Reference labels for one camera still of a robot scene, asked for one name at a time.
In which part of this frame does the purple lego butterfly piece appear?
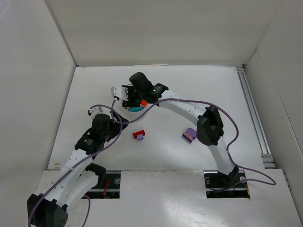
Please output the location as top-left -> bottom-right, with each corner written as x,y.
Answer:
182,128 -> 196,143

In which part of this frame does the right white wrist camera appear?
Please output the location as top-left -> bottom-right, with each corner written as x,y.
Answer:
111,86 -> 122,100

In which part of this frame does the aluminium rail right side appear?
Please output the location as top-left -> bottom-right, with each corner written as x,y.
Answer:
236,66 -> 276,169

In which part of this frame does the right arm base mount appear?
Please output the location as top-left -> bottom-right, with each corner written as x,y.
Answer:
204,170 -> 250,199

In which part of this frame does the small lilac lego brick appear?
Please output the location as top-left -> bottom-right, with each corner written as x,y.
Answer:
137,134 -> 144,141

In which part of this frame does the orange lego wedge piece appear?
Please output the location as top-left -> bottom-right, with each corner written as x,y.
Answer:
141,100 -> 148,106

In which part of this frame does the teal lego brick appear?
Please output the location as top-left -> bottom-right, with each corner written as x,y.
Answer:
128,107 -> 143,112

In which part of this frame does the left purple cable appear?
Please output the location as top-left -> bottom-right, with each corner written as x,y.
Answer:
27,104 -> 130,227

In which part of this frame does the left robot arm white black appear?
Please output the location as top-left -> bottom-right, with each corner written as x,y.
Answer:
27,106 -> 129,227

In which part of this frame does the white round divided container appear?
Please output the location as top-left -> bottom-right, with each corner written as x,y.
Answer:
123,105 -> 148,120

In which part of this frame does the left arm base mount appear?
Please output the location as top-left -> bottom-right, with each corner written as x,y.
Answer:
85,171 -> 121,199

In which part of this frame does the red lego brick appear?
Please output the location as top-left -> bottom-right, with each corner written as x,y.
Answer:
133,130 -> 145,139

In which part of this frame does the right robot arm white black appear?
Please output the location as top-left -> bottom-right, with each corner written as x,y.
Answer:
114,72 -> 239,190

